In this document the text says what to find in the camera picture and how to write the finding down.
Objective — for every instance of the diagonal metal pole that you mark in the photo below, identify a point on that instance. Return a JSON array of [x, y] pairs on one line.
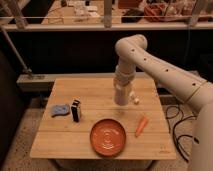
[[26, 69]]

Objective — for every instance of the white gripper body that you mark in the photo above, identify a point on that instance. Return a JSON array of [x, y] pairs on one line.
[[123, 90]]

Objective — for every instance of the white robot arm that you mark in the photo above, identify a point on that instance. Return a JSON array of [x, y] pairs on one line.
[[132, 53]]

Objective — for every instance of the orange toy carrot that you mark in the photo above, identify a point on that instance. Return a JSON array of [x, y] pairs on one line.
[[141, 126]]

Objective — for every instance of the black eraser block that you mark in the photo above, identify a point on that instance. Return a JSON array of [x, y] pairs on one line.
[[76, 110]]

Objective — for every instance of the orange plate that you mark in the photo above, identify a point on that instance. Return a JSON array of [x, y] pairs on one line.
[[108, 137]]

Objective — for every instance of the blue sponge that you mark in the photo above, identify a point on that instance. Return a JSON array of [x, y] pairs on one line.
[[60, 110]]

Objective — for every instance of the wooden table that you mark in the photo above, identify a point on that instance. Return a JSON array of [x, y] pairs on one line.
[[146, 130]]

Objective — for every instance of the white rectangular box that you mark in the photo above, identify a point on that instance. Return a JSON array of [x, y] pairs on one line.
[[134, 98]]

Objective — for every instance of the grey metal ledge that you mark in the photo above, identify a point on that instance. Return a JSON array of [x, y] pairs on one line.
[[36, 81]]

